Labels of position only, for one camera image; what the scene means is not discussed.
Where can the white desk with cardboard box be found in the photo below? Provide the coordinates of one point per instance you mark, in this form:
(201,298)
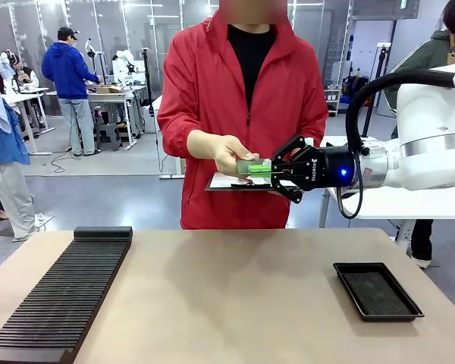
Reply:
(113,96)

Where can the black rectangular plastic tray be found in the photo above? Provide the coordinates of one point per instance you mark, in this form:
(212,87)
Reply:
(377,292)

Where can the person in green jacket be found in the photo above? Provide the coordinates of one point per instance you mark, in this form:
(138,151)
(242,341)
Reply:
(432,49)

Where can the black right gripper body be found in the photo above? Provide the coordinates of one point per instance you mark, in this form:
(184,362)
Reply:
(326,168)

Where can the person's right hand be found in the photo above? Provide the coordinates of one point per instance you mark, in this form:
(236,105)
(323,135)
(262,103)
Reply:
(216,146)

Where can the person in light blue top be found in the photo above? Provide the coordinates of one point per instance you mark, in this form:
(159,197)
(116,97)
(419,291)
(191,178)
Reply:
(4,151)

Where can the black slotted PCB rack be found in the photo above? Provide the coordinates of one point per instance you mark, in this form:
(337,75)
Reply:
(72,280)

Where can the black stand with white box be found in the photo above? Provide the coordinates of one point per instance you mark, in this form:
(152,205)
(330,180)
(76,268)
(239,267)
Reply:
(381,68)

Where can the white height-adjustable desk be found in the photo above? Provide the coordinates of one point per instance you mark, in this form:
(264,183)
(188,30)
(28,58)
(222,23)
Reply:
(26,95)

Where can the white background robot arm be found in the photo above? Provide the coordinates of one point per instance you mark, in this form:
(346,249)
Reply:
(125,66)

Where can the black tripod stand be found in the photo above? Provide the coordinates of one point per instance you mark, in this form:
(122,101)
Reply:
(148,79)

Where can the seated person with headset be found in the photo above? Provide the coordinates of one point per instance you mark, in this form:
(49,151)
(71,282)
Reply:
(22,74)

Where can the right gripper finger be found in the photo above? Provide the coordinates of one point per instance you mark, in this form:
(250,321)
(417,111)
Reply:
(288,153)
(284,186)

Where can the man in blue hoodie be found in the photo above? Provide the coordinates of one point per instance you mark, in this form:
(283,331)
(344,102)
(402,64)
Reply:
(66,72)

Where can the brown cardboard box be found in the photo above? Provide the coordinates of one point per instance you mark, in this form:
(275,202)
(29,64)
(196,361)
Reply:
(108,89)

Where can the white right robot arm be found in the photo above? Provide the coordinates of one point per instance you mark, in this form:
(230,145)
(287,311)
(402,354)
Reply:
(424,151)

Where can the black step stool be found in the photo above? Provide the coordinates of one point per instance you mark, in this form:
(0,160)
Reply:
(108,136)

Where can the black clipboard with paper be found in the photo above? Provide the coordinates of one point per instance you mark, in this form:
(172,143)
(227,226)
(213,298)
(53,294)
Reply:
(223,182)

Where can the small white shelf unit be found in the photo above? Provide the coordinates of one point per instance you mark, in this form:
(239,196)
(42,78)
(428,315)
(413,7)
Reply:
(333,100)

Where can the person in red jacket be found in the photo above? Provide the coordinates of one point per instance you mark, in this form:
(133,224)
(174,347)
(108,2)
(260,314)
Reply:
(212,76)

